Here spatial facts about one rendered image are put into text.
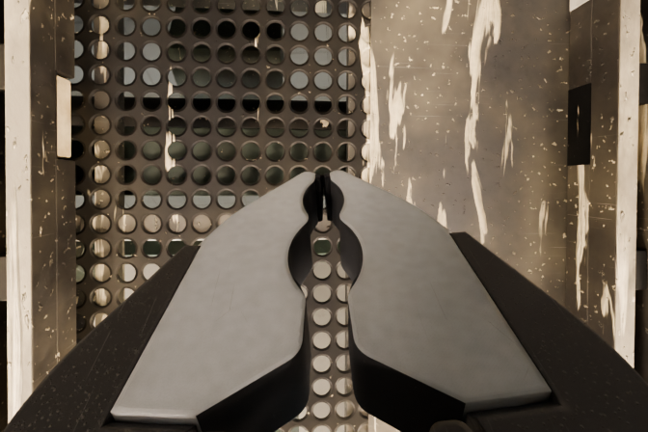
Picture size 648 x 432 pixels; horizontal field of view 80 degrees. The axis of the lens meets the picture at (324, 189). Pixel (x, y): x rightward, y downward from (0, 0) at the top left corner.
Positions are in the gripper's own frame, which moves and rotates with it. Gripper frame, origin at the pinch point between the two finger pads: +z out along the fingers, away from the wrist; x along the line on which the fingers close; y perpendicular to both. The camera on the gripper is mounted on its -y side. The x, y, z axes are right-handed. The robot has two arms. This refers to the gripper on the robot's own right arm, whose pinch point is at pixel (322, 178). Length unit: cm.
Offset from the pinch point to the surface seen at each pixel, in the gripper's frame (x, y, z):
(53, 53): -24.9, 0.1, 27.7
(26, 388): -26.8, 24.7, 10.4
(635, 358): 30.8, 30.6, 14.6
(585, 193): 27.8, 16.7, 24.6
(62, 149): -25.8, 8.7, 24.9
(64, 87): -25.5, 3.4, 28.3
